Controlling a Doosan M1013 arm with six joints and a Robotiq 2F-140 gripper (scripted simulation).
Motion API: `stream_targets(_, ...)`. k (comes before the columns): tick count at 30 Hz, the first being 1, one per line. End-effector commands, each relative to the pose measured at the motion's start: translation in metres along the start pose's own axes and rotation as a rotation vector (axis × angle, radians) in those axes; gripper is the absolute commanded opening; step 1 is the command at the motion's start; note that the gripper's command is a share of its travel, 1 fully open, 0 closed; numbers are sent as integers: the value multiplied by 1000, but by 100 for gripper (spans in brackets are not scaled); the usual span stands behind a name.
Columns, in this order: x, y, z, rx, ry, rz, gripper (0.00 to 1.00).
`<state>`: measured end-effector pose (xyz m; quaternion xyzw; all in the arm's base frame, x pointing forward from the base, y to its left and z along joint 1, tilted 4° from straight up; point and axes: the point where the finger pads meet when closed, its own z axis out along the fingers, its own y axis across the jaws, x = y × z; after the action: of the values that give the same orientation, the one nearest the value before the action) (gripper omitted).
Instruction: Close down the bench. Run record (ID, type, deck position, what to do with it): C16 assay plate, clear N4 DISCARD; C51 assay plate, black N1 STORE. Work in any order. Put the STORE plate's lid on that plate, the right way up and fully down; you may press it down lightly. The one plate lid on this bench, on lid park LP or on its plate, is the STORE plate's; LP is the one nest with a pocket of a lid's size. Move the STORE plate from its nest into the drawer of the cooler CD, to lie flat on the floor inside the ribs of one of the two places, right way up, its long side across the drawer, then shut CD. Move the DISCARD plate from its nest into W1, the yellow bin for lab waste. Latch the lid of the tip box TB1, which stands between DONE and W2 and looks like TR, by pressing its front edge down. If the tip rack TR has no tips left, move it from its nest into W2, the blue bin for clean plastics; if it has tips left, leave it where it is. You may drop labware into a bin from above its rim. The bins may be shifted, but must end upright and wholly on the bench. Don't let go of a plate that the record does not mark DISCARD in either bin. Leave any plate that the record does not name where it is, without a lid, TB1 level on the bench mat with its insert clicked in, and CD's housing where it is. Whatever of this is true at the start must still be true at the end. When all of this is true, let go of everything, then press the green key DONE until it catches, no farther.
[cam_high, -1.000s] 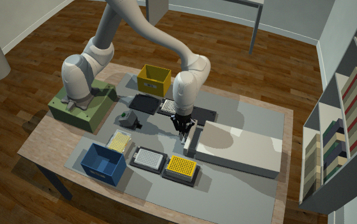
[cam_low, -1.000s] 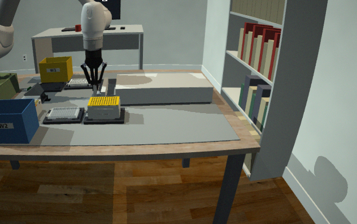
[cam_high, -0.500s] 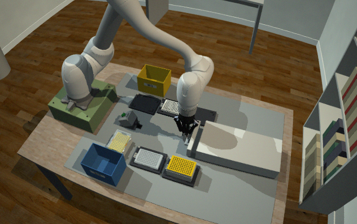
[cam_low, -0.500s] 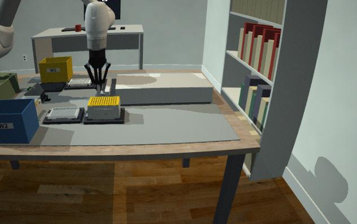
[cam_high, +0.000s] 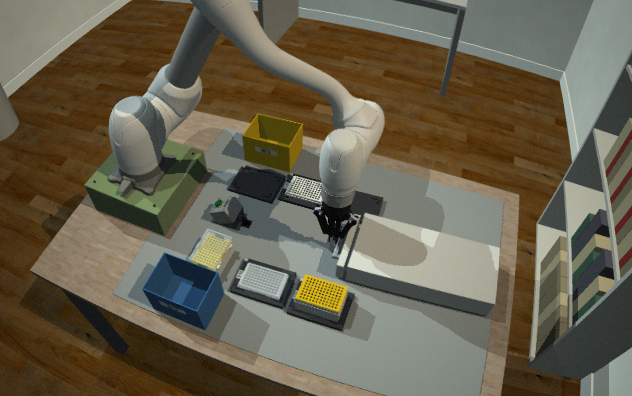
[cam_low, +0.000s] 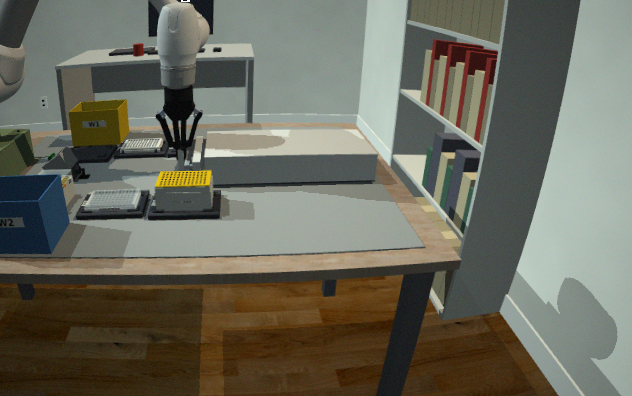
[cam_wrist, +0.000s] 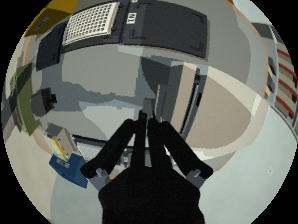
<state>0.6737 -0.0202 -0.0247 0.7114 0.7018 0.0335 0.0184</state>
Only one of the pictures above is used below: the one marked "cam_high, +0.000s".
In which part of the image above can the blue open-top bin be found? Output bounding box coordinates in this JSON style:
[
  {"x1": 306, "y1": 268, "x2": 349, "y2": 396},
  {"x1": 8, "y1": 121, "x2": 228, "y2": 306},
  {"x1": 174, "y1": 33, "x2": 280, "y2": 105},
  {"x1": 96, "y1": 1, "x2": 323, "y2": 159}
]
[{"x1": 142, "y1": 252, "x2": 224, "y2": 331}]

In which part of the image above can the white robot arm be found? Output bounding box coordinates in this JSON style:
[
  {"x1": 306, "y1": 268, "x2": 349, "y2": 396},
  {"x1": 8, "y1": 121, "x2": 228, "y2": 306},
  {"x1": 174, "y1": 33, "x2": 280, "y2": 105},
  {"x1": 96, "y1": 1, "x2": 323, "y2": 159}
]
[{"x1": 108, "y1": 0, "x2": 385, "y2": 208}]

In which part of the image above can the large grey bench mat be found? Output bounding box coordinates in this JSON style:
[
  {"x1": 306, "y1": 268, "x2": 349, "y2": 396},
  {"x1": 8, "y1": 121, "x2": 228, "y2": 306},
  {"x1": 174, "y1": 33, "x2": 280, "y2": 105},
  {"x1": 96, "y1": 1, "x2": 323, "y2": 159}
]
[{"x1": 112, "y1": 128, "x2": 504, "y2": 396}]

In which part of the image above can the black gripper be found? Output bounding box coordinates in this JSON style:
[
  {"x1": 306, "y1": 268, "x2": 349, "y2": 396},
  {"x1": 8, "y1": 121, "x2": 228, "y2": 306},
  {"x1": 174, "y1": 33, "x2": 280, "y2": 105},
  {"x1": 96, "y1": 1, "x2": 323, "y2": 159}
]
[{"x1": 313, "y1": 201, "x2": 358, "y2": 251}]

